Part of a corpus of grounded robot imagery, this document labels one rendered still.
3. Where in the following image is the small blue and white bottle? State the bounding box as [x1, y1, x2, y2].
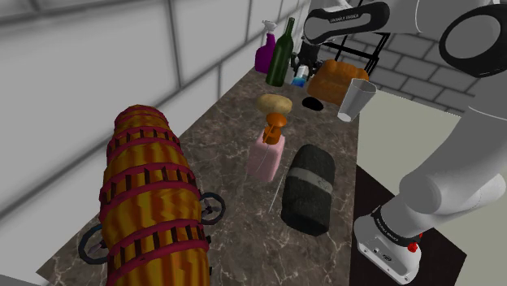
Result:
[291, 64, 310, 89]

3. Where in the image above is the green wine bottle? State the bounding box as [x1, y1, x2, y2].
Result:
[264, 16, 297, 88]

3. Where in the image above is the orange bread loaf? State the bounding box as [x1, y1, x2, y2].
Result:
[306, 58, 371, 106]

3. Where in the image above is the purple spray bottle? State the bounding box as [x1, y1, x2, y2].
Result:
[254, 20, 278, 75]

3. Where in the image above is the small black oval object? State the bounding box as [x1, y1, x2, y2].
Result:
[301, 97, 325, 112]

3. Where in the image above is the tan potato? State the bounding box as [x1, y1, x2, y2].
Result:
[255, 93, 293, 116]

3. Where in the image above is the grey tapered cup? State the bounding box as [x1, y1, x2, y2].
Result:
[336, 77, 378, 124]

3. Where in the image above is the pink soap dispenser orange pump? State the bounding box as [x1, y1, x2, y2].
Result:
[246, 112, 288, 184]

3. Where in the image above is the black roll with grey band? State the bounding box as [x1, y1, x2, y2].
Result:
[279, 143, 337, 238]

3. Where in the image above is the dark robot stand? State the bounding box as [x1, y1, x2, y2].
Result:
[348, 163, 469, 286]

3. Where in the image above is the dark blue ringed drone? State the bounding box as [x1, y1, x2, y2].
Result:
[77, 191, 228, 265]

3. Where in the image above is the yellow barrel with red bands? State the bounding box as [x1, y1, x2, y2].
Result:
[97, 104, 212, 286]

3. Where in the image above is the black metal frame rack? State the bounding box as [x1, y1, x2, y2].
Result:
[318, 31, 392, 76]

